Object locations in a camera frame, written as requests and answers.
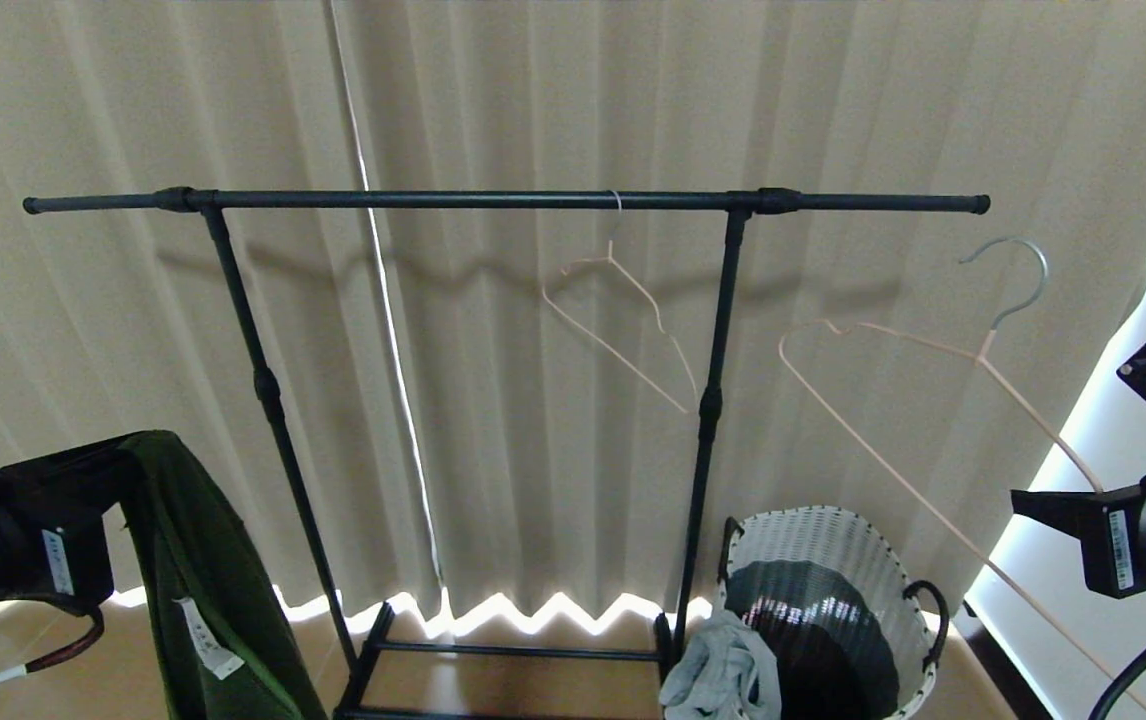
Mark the pale grey garment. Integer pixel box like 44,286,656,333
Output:
660,610,782,720

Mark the white laundry basket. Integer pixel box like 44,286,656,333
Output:
716,505,951,720

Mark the black clothes rack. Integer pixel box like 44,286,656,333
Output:
21,185,992,720

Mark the pink clothes hanger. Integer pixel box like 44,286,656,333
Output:
541,190,699,416
778,236,1146,720

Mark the green printed shirt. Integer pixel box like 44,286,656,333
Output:
3,430,326,720

